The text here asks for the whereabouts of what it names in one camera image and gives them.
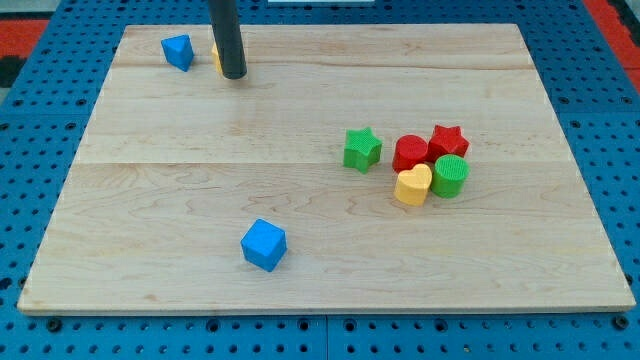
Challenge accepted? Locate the light wooden board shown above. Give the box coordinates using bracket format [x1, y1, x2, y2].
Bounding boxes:
[18, 23, 636, 316]

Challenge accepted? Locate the blue cube block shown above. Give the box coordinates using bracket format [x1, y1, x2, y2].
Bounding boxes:
[240, 219, 287, 272]

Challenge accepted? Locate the red star block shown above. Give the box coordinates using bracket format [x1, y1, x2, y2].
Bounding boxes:
[426, 125, 470, 163]

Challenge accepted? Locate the green star block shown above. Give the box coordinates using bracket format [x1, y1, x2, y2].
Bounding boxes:
[343, 127, 382, 174]

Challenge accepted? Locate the blue triangle block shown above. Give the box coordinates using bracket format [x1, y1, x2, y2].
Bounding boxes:
[161, 34, 194, 72]

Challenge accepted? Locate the red cylinder block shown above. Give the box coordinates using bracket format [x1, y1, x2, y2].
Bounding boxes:
[392, 134, 428, 173]

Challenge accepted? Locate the green cylinder block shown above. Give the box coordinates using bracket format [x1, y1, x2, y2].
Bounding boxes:
[431, 154, 470, 198]

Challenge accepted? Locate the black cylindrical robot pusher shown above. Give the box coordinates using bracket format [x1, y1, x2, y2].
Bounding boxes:
[207, 0, 247, 80]

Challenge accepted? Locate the yellow block behind pusher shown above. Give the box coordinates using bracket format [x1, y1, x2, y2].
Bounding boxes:
[211, 43, 223, 75]

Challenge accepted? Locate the yellow heart block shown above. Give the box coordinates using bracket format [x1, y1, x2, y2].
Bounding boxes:
[394, 164, 432, 206]

